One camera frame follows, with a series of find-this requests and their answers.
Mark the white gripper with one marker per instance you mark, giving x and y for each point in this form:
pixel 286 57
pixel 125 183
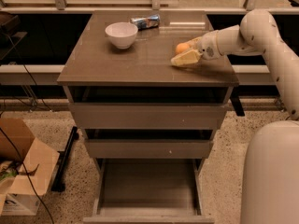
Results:
pixel 207 47

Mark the orange fruit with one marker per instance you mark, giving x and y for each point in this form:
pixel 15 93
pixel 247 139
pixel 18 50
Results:
pixel 181 47

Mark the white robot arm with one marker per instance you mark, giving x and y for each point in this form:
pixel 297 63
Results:
pixel 270 189

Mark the grey drawer cabinet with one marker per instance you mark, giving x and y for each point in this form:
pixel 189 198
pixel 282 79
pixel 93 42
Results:
pixel 96 62

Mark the top grey drawer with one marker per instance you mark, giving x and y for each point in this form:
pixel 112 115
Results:
pixel 141 108

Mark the middle grey drawer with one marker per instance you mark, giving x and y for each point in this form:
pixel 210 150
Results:
pixel 149 144

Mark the open bottom grey drawer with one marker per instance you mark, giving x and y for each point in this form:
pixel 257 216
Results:
pixel 148 191

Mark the crushed blue soda can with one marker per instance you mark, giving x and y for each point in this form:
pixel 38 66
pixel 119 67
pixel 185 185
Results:
pixel 144 23

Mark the white ceramic bowl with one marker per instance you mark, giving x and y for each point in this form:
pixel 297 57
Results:
pixel 121 34

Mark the black floor bar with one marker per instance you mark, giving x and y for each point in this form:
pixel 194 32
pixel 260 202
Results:
pixel 58 184

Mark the brown cardboard box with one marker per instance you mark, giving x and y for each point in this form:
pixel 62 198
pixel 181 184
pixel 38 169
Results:
pixel 17 143

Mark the white box with print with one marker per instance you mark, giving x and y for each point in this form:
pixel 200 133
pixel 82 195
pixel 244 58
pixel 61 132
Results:
pixel 18 205

